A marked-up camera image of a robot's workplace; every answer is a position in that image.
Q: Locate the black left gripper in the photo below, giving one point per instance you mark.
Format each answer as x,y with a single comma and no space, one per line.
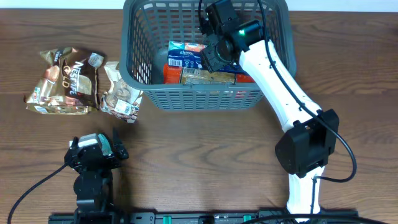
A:
116,152

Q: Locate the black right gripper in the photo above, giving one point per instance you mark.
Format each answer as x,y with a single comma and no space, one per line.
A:
204,28

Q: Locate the Kleenex tissue multipack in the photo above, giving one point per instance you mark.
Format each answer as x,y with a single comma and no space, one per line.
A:
185,54

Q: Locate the orange cracker packet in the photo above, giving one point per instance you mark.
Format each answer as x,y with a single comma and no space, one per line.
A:
195,76

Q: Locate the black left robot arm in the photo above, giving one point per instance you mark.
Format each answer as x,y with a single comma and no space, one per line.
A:
94,194

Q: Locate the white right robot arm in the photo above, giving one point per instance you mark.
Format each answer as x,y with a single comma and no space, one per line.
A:
310,133

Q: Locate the clear nut mix bag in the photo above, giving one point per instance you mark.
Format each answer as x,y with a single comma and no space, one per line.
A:
121,100

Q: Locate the gold Nescafe coffee bag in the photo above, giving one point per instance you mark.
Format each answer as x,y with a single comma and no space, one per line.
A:
69,85

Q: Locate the grey plastic basket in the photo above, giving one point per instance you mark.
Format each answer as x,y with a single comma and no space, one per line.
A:
148,27

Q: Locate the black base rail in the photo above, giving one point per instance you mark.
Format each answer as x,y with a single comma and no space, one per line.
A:
163,218

